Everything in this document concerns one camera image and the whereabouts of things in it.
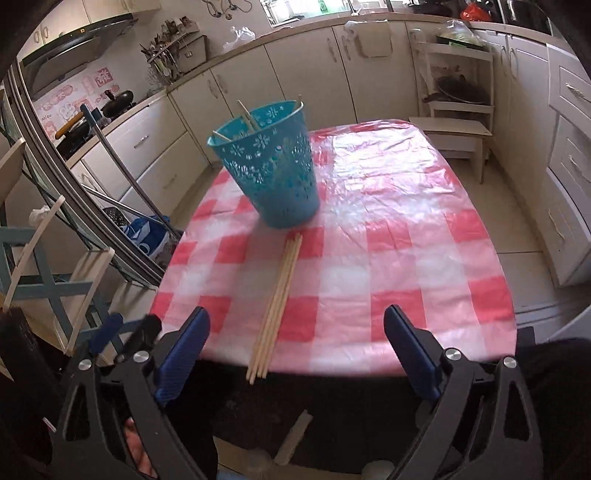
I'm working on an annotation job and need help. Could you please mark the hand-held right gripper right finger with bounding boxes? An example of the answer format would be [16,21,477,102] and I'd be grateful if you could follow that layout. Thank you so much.
[383,304,544,480]

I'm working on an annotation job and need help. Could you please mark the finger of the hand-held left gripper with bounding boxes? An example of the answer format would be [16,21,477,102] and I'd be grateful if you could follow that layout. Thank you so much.
[112,315,162,366]
[89,312,125,356]

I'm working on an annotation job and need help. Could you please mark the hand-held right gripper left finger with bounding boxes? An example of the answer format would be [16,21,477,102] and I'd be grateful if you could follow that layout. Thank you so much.
[50,305,212,480]

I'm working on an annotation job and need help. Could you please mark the bundle of wooden chopsticks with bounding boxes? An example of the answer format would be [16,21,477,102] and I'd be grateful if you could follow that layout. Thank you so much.
[246,233,304,385]

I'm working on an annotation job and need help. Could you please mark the teal perforated plastic basket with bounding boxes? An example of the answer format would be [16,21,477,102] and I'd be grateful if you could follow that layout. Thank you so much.
[206,99,321,229]

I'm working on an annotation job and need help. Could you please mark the wooden folding shelf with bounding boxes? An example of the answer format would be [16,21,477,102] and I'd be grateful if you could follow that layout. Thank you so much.
[0,138,116,370]

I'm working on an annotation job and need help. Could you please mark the red checkered plastic tablecloth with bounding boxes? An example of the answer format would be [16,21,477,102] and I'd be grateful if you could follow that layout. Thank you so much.
[150,119,518,377]

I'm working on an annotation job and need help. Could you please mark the blue and white bag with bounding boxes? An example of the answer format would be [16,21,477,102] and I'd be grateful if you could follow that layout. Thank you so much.
[121,216,171,258]

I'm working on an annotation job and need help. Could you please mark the white drawer base cabinet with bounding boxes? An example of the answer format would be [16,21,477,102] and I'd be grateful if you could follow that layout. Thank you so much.
[65,92,213,222]

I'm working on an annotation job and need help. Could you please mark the mop with blue clamp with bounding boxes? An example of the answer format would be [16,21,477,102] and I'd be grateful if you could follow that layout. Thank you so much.
[79,104,183,241]

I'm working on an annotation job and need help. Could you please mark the white panelled drawer cabinet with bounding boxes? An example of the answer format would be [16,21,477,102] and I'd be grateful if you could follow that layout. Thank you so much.
[480,25,591,289]

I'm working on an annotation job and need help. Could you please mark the small wooden step stool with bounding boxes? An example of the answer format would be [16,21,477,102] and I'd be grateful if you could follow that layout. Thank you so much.
[409,115,494,184]

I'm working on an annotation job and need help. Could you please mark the black wok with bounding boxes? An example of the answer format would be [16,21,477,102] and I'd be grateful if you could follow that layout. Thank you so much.
[422,74,490,104]

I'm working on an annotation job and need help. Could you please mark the black range hood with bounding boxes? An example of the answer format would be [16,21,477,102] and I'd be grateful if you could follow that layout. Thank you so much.
[21,13,139,88]

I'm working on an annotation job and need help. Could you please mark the kitchen utensil rack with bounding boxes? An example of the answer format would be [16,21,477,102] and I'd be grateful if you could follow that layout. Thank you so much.
[140,18,208,86]

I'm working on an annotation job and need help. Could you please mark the white base cabinets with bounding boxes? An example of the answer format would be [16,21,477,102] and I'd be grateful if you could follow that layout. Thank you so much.
[167,21,423,160]

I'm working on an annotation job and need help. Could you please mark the white rolling kitchen cart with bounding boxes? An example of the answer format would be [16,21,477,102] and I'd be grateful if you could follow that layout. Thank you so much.
[409,28,495,121]

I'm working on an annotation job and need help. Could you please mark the white plastic bag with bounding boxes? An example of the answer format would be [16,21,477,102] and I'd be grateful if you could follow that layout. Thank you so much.
[223,26,257,54]

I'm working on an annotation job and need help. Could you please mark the white hanging waste bin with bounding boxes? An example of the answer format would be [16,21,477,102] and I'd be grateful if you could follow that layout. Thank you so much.
[344,21,394,59]

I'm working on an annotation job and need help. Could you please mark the bowl of vegetables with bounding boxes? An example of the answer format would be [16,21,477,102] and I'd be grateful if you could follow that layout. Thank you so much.
[434,21,488,49]

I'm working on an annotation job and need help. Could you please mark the red plastic bag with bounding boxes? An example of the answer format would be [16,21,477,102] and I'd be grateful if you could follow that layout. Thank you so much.
[459,2,491,21]

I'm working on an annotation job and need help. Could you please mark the wok with wooden handle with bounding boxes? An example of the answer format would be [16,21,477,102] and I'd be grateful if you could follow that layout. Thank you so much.
[54,115,100,144]

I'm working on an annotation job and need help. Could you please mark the pink wall stickers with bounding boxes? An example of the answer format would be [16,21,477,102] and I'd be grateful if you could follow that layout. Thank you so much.
[34,65,123,123]

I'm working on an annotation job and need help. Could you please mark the white wall cabinets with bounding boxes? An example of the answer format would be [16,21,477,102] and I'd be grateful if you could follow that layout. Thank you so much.
[28,0,162,51]

